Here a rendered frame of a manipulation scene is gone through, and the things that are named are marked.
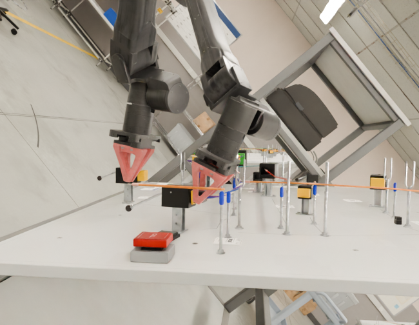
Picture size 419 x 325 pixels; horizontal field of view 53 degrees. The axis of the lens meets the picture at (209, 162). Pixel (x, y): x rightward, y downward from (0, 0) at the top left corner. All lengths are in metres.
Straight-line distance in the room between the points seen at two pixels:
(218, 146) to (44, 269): 0.35
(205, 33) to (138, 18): 0.20
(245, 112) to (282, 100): 1.12
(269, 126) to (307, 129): 1.07
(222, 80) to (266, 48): 7.69
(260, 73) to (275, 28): 0.91
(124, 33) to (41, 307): 0.54
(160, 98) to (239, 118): 0.15
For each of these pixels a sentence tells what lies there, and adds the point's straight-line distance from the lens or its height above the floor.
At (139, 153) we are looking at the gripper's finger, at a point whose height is 1.13.
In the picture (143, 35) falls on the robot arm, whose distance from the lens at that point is 0.78.
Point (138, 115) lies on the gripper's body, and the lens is 0.83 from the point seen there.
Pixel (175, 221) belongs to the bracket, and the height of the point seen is 1.10.
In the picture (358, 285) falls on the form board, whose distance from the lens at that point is 0.61.
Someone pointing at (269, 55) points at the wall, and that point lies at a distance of 8.46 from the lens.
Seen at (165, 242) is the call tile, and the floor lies 1.12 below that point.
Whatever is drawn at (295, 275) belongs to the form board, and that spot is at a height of 1.24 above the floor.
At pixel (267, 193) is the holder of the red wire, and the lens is 1.41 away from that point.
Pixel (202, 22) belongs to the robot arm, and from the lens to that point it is 0.93.
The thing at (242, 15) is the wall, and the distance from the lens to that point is 8.62.
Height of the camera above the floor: 1.31
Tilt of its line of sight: 6 degrees down
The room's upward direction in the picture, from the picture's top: 51 degrees clockwise
